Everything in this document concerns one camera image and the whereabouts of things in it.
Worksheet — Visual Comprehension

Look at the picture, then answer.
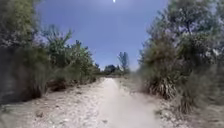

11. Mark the dark green tree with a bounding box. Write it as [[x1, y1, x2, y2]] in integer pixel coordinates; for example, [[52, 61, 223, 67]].
[[103, 64, 117, 75]]

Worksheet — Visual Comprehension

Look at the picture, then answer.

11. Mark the tall thin tree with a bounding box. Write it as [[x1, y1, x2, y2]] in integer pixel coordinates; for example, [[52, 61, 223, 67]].
[[117, 51, 131, 75]]

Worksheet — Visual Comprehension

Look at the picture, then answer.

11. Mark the pale gravel dirt path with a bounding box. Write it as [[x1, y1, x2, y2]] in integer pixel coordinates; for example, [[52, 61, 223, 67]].
[[0, 77, 224, 128]]

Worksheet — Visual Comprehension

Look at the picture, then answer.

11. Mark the row of dry bushes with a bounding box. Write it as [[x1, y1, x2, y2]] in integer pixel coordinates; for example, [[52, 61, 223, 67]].
[[135, 0, 224, 116]]

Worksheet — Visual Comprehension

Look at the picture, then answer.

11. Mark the row of green bushes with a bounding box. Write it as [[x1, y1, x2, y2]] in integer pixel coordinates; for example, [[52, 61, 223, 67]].
[[0, 0, 101, 105]]

